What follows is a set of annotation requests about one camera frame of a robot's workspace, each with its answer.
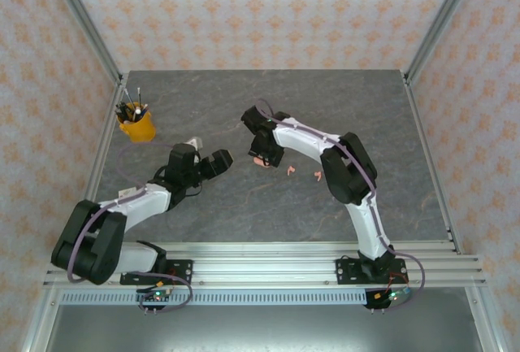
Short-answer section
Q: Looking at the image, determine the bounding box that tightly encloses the orange pen cup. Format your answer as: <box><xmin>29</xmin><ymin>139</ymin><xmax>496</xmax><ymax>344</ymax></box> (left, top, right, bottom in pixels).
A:
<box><xmin>116</xmin><ymin>102</ymin><xmax>158</xmax><ymax>145</ymax></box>

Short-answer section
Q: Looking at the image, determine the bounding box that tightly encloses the small controller circuit board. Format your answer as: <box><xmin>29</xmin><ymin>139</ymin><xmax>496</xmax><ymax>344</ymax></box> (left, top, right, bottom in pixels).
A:
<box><xmin>136</xmin><ymin>289</ymin><xmax>171</xmax><ymax>306</ymax></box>
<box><xmin>375</xmin><ymin>286</ymin><xmax>411</xmax><ymax>304</ymax></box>

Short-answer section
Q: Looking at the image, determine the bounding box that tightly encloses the grey metal sheet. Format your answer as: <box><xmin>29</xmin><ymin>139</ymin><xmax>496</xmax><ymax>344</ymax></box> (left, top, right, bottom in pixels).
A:
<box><xmin>40</xmin><ymin>305</ymin><xmax>484</xmax><ymax>352</ymax></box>

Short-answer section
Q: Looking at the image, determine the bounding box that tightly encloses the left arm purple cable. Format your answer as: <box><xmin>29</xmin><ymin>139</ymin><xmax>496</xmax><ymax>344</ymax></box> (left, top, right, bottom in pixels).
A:
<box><xmin>67</xmin><ymin>141</ymin><xmax>194</xmax><ymax>315</ymax></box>

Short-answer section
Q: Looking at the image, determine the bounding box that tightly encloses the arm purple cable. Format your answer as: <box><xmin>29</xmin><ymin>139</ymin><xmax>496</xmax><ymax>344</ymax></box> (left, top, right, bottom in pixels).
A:
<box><xmin>253</xmin><ymin>98</ymin><xmax>427</xmax><ymax>312</ymax></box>
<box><xmin>67</xmin><ymin>141</ymin><xmax>194</xmax><ymax>315</ymax></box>

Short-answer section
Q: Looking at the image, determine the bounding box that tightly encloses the aluminium side rail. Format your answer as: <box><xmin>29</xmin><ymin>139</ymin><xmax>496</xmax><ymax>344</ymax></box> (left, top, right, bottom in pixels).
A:
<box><xmin>401</xmin><ymin>73</ymin><xmax>464</xmax><ymax>254</ymax></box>
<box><xmin>85</xmin><ymin>83</ymin><xmax>128</xmax><ymax>206</ymax></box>

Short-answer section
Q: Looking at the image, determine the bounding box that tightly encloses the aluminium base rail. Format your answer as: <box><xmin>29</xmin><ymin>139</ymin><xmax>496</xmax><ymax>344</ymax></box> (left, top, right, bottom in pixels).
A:
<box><xmin>42</xmin><ymin>241</ymin><xmax>484</xmax><ymax>290</ymax></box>

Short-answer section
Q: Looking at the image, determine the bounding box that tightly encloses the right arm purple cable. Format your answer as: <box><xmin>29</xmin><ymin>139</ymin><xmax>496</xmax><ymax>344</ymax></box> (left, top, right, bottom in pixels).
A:
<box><xmin>253</xmin><ymin>98</ymin><xmax>427</xmax><ymax>312</ymax></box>

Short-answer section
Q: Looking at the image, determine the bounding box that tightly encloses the grey slotted cable duct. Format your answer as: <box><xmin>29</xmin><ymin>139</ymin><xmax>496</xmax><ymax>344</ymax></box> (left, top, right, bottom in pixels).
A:
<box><xmin>59</xmin><ymin>289</ymin><xmax>369</xmax><ymax>307</ymax></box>

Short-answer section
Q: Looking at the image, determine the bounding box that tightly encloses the aluminium frame post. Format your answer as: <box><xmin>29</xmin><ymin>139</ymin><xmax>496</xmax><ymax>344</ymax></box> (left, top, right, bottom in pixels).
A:
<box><xmin>404</xmin><ymin>0</ymin><xmax>479</xmax><ymax>85</ymax></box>
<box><xmin>42</xmin><ymin>0</ymin><xmax>125</xmax><ymax>87</ymax></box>

